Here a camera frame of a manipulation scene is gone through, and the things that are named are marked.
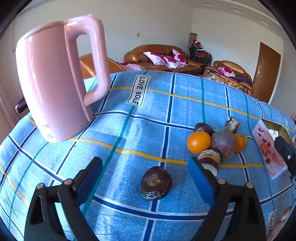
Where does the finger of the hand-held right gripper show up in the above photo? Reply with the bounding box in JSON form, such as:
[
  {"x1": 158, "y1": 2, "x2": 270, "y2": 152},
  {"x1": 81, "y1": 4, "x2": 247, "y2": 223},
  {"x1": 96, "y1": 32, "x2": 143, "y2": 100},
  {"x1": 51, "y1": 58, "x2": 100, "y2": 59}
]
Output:
[{"x1": 274, "y1": 137, "x2": 296, "y2": 180}]

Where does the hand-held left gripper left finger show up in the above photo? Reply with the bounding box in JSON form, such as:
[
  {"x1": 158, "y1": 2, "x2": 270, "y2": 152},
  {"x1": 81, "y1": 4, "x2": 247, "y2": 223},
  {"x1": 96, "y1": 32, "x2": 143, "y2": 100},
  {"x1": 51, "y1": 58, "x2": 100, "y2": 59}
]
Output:
[{"x1": 24, "y1": 156, "x2": 103, "y2": 241}]

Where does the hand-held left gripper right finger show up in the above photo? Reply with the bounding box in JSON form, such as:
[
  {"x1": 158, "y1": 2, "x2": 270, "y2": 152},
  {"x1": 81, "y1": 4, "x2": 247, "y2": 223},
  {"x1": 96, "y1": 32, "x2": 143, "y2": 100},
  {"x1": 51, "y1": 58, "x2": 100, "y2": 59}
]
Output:
[{"x1": 187, "y1": 156, "x2": 266, "y2": 241}]

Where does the pink cardboard box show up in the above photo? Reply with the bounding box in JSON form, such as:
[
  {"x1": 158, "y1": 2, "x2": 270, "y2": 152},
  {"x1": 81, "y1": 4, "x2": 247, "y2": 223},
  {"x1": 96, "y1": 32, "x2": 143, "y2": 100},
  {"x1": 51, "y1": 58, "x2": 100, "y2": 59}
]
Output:
[{"x1": 252, "y1": 119, "x2": 296, "y2": 180}]

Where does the purple beetroot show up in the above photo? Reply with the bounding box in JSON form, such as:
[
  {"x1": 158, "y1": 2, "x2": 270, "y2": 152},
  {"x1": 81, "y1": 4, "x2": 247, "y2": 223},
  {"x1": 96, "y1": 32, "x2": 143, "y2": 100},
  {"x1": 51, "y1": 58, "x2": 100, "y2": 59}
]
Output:
[{"x1": 211, "y1": 120, "x2": 238, "y2": 161}]

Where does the dark passion fruit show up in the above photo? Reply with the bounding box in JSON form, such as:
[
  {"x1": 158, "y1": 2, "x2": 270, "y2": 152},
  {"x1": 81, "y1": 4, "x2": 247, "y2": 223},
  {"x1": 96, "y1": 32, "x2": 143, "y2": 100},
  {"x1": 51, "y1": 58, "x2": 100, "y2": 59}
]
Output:
[
  {"x1": 194, "y1": 123, "x2": 214, "y2": 137},
  {"x1": 139, "y1": 166, "x2": 173, "y2": 200}
]

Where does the person's right hand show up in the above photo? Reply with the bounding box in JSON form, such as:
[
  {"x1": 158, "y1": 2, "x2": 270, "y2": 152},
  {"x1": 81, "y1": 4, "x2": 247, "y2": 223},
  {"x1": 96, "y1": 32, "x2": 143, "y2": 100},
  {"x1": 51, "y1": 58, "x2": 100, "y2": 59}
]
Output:
[{"x1": 266, "y1": 206, "x2": 292, "y2": 241}]

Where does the blue plaid tablecloth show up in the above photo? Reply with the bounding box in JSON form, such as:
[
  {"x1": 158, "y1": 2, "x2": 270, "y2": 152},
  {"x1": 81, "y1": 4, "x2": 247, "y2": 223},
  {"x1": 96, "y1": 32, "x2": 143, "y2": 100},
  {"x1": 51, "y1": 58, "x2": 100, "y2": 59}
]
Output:
[{"x1": 0, "y1": 71, "x2": 296, "y2": 241}]

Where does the brown wooden door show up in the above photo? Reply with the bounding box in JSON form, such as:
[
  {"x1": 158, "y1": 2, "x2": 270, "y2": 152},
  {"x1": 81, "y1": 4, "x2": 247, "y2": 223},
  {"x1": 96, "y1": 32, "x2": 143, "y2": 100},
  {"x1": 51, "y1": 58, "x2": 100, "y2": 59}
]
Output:
[{"x1": 252, "y1": 42, "x2": 281, "y2": 103}]

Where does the dark purple object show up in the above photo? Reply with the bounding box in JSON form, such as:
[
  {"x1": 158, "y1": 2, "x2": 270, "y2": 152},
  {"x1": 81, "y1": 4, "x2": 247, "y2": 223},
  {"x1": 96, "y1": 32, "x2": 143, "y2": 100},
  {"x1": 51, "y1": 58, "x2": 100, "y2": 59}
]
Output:
[{"x1": 15, "y1": 97, "x2": 26, "y2": 114}]

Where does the white pillow with red flowers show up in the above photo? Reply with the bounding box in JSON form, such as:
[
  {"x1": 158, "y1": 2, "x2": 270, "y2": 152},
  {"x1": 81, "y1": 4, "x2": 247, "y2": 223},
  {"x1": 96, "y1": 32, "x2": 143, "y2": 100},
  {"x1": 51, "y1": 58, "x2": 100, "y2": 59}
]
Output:
[
  {"x1": 171, "y1": 49, "x2": 187, "y2": 65},
  {"x1": 218, "y1": 67, "x2": 236, "y2": 77},
  {"x1": 143, "y1": 51, "x2": 166, "y2": 65},
  {"x1": 163, "y1": 55, "x2": 183, "y2": 68}
]

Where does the pink electric kettle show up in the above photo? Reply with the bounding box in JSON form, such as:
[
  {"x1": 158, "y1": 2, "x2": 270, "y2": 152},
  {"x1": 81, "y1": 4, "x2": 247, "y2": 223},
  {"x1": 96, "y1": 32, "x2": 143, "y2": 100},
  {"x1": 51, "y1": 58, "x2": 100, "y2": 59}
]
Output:
[{"x1": 15, "y1": 14, "x2": 111, "y2": 143}]

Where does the brown leather two-seat sofa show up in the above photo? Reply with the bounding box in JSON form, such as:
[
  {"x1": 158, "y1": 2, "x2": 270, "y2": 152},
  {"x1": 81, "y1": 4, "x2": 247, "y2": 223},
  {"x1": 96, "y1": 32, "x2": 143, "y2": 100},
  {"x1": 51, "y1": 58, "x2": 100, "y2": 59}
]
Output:
[{"x1": 203, "y1": 60, "x2": 253, "y2": 94}]

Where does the brown leather armchair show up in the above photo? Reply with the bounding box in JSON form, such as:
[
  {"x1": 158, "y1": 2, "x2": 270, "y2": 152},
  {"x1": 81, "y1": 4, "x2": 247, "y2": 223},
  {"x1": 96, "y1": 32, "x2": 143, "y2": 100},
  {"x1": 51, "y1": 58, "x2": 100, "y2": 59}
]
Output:
[{"x1": 79, "y1": 53, "x2": 126, "y2": 79}]

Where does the stack of black chairs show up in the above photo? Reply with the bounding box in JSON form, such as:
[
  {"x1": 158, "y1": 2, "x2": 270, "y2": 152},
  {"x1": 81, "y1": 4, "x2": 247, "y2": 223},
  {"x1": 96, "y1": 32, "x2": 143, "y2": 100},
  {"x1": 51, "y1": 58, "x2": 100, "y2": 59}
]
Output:
[{"x1": 189, "y1": 45, "x2": 212, "y2": 66}]

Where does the brown leather three-seat sofa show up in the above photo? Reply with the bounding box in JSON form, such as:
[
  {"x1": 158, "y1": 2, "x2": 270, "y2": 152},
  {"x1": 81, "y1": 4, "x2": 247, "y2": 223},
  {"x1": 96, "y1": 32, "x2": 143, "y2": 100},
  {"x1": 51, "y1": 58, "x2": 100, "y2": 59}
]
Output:
[{"x1": 124, "y1": 44, "x2": 205, "y2": 75}]

